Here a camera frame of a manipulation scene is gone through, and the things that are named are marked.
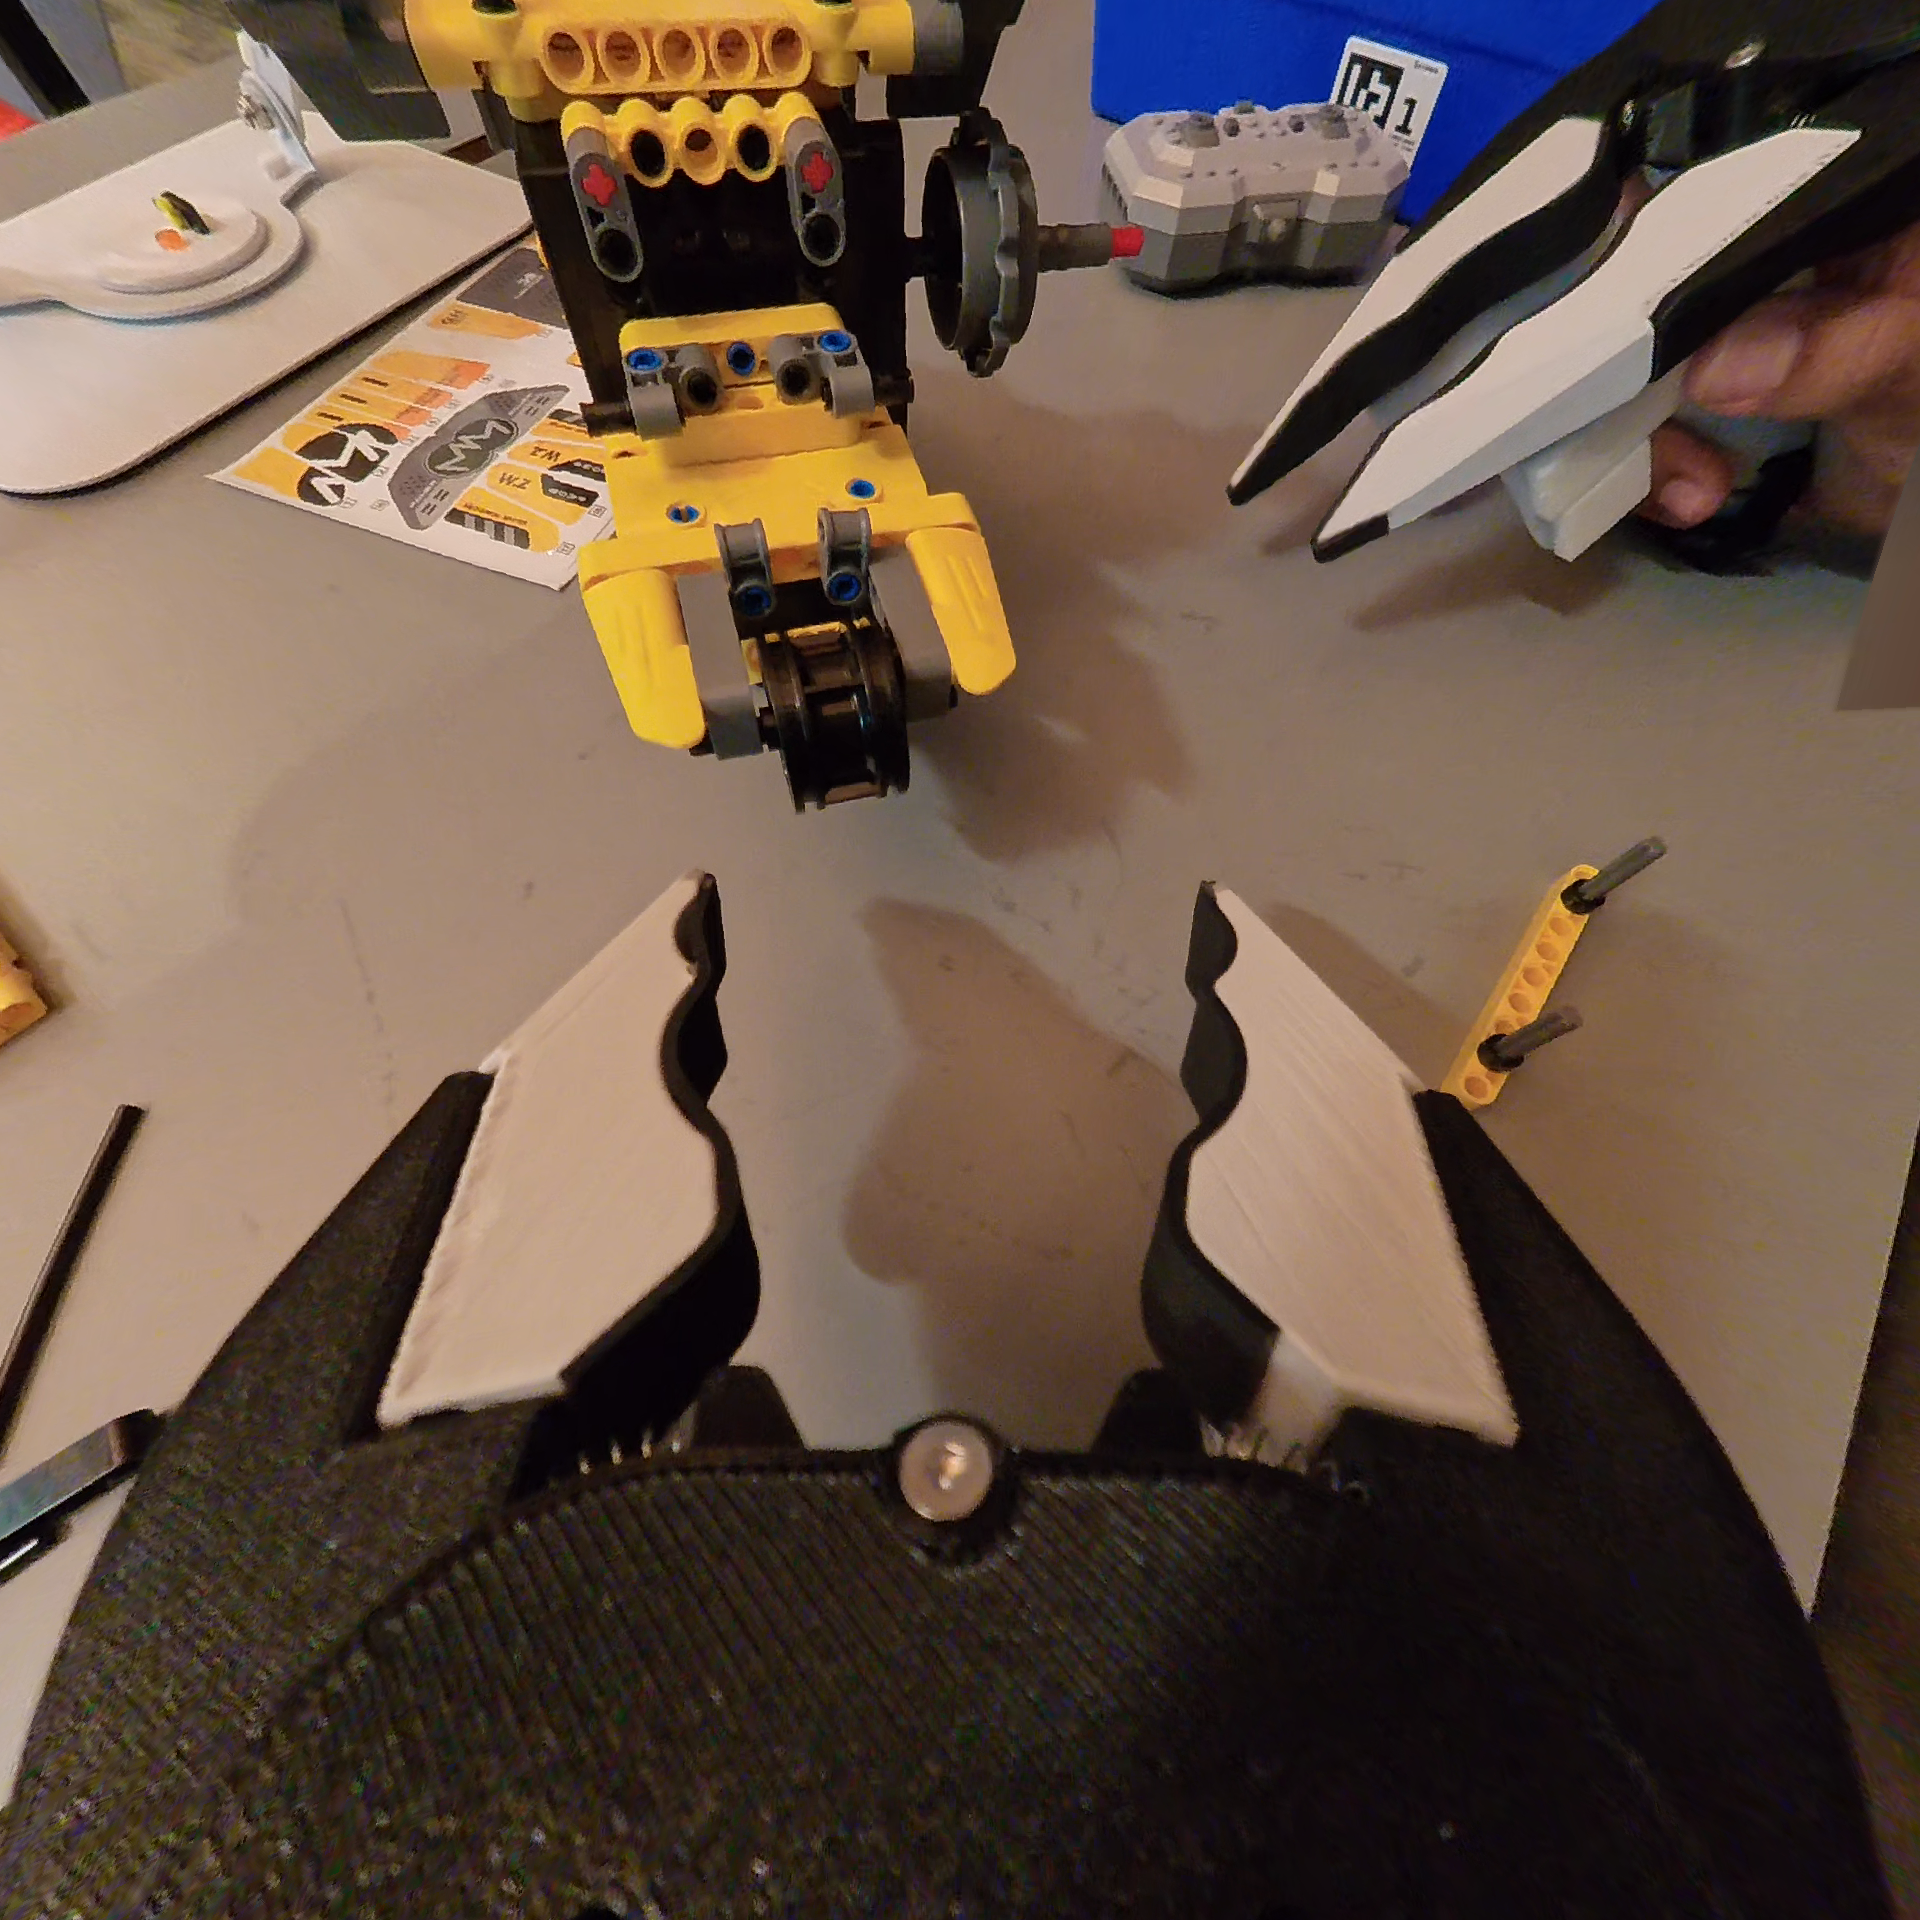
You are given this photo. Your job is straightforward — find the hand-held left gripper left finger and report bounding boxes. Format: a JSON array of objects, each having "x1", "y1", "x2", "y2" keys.
[{"x1": 375, "y1": 870, "x2": 763, "y2": 1488}]

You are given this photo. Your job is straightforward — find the blue plastic bin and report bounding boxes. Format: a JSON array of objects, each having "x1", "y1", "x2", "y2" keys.
[{"x1": 1093, "y1": 0, "x2": 1671, "y2": 231}]

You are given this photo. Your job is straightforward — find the light grey board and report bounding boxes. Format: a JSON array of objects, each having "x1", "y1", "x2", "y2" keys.
[{"x1": 0, "y1": 112, "x2": 541, "y2": 496}]

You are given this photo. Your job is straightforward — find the small yellow brick piece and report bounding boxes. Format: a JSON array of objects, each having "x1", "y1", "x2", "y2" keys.
[{"x1": 0, "y1": 901, "x2": 63, "y2": 1046}]

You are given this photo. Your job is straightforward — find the grey toy remote controller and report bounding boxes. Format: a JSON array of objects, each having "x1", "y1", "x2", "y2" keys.
[{"x1": 1099, "y1": 103, "x2": 1415, "y2": 295}]

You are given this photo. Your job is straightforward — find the person's right hand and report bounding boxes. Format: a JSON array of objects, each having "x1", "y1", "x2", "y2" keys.
[{"x1": 1641, "y1": 231, "x2": 1920, "y2": 542}]

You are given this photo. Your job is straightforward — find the metal tool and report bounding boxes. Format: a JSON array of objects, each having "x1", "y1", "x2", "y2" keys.
[{"x1": 0, "y1": 1409, "x2": 165, "y2": 1584}]

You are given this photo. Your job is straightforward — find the yellow black sticker sheet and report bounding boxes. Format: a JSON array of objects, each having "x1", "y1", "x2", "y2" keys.
[{"x1": 211, "y1": 246, "x2": 617, "y2": 593}]

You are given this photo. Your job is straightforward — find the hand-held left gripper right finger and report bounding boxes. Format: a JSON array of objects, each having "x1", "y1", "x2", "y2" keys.
[{"x1": 1141, "y1": 882, "x2": 1521, "y2": 1465}]

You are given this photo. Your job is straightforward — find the white plastic stand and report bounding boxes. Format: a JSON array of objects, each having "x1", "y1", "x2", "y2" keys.
[{"x1": 0, "y1": 30, "x2": 325, "y2": 319}]

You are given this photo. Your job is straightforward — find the white printed tag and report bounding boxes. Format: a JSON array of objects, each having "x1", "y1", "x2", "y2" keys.
[{"x1": 1327, "y1": 37, "x2": 1452, "y2": 183}]

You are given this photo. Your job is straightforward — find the thin black rod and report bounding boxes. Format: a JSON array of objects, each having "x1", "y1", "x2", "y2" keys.
[{"x1": 0, "y1": 1103, "x2": 147, "y2": 1448}]

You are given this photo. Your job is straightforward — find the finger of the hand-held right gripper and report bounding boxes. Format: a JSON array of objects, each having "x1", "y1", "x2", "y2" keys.
[
  {"x1": 1228, "y1": 114, "x2": 1634, "y2": 510},
  {"x1": 1313, "y1": 127, "x2": 1866, "y2": 561}
]

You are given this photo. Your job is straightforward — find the yellow beam with black pins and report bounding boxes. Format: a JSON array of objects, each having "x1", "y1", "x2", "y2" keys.
[{"x1": 1439, "y1": 837, "x2": 1666, "y2": 1112}]

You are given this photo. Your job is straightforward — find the yellow black toy brick model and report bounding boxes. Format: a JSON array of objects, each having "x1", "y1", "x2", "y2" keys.
[{"x1": 479, "y1": 0, "x2": 1150, "y2": 815}]

